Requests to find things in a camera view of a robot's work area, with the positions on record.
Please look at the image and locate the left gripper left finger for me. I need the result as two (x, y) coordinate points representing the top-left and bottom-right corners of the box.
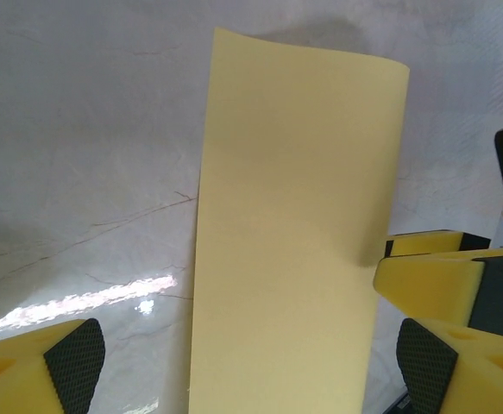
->
(0, 318), (106, 414)

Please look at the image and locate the yellow square paper sheet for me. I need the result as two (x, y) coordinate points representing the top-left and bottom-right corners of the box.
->
(188, 27), (411, 414)

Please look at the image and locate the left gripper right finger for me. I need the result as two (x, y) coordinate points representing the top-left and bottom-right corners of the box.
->
(396, 318), (503, 414)

